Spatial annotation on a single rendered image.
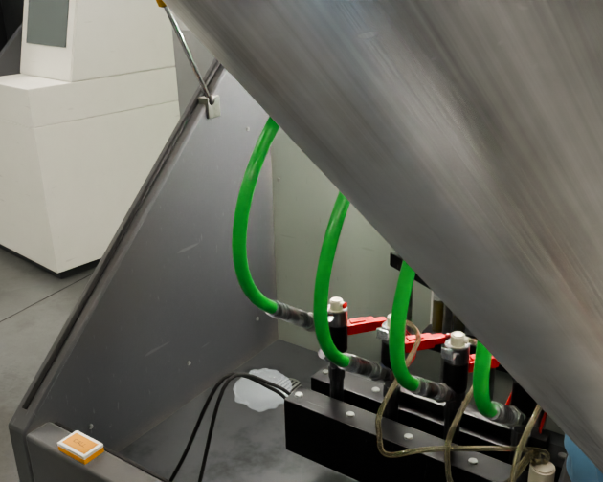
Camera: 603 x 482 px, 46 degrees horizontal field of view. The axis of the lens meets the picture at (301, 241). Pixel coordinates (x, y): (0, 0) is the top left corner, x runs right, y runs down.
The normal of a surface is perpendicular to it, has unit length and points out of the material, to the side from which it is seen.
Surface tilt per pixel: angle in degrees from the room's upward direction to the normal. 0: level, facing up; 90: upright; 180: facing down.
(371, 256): 90
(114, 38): 90
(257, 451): 0
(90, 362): 90
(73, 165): 90
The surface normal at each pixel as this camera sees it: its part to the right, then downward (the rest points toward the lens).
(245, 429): -0.02, -0.93
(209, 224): 0.82, 0.20
